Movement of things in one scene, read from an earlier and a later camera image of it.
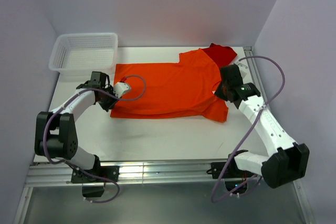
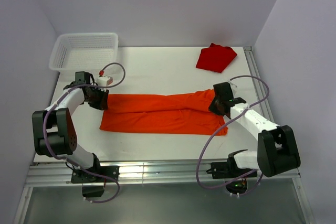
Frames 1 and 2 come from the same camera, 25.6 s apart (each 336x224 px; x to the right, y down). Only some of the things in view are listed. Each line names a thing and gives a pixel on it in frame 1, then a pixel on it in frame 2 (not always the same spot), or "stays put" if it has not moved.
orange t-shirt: x=186 y=88 to x=186 y=113
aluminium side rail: x=248 y=51 stays put
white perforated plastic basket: x=83 y=53 stays put
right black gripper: x=221 y=83 to x=213 y=109
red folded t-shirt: x=223 y=55 stays put
